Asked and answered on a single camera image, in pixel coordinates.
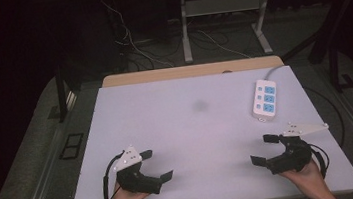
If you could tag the grey metal desk frame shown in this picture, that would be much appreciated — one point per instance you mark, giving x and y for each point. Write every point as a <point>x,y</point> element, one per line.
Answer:
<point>220,4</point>

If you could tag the person's right hand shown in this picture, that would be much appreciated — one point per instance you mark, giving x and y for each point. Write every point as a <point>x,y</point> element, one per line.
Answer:
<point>309,176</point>

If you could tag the black angled metal stand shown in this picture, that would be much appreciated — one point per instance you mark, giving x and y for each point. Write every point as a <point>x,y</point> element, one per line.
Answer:
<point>331,35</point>

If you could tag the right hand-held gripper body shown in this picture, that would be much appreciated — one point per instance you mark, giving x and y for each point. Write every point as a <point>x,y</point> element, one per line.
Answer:
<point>293,158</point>

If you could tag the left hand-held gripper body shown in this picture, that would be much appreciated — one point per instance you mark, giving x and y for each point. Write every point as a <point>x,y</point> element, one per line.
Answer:
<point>137,181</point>

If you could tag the black rectangular floor frame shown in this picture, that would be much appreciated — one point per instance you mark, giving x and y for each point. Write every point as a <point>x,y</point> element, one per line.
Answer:
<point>71,145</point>

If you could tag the white power strip blue sockets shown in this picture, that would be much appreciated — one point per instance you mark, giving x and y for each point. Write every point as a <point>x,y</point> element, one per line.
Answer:
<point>264,100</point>

